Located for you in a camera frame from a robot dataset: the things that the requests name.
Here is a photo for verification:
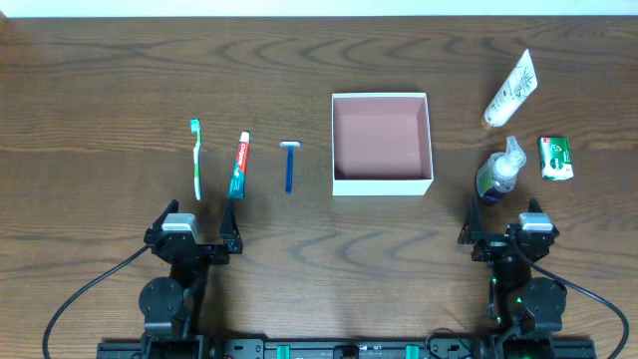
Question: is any black mounting rail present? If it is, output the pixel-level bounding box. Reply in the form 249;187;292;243
96;336;596;359

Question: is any red green toothpaste tube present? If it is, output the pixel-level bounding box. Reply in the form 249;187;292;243
226;132;250;199

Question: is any clear pump soap bottle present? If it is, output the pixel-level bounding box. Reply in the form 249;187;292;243
476;136;526;205

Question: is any blue disposable razor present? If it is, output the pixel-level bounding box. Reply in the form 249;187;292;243
279;141;302;194

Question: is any green soap bar package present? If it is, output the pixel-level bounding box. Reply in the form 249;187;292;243
538;137;574;180

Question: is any white botanical lotion tube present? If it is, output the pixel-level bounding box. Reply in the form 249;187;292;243
482;49;538;128

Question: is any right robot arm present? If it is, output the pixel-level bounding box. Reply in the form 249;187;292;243
458;197;567;358

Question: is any white cardboard box pink interior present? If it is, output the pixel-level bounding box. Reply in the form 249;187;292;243
331;93;435;196

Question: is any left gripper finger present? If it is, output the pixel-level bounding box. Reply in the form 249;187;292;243
219;198;242;245
147;199;178;234

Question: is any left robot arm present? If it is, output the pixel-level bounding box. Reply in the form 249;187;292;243
139;199;243;358

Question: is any green white toothbrush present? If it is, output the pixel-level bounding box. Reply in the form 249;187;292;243
189;119;201;200

